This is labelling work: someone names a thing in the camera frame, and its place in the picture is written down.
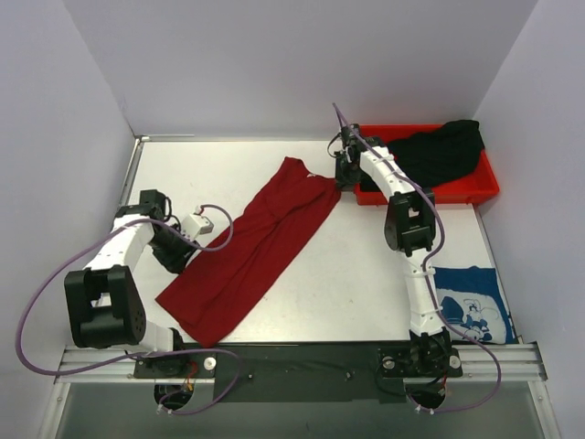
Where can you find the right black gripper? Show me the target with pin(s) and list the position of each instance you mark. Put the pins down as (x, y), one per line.
(345, 174)

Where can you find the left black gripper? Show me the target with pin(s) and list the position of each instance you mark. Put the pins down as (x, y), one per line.
(175, 257)

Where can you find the red t shirt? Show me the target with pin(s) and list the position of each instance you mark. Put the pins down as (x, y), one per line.
(217, 290)

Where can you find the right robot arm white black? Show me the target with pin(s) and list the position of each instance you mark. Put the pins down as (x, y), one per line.
(409, 230)

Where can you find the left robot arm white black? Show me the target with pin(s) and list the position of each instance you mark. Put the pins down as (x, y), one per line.
(104, 305)

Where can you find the black t shirt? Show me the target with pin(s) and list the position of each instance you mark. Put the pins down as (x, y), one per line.
(431, 155)

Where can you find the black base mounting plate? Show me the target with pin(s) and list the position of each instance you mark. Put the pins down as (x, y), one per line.
(306, 372)

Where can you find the blue folded t shirt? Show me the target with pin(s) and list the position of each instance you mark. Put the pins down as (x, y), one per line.
(471, 301)

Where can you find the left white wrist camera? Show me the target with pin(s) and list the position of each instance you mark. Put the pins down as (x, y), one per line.
(195, 224)

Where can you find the aluminium frame rail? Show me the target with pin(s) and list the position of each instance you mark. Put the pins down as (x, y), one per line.
(341, 312)

